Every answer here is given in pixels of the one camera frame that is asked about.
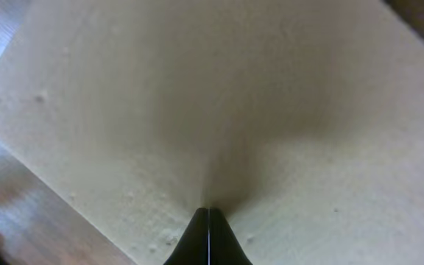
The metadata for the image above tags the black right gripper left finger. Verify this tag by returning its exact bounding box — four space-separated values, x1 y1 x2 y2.
164 208 208 265

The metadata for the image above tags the brown cardboard box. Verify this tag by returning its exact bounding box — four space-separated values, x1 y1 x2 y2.
0 0 424 264

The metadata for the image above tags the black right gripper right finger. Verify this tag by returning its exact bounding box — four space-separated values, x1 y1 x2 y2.
209 208 252 265

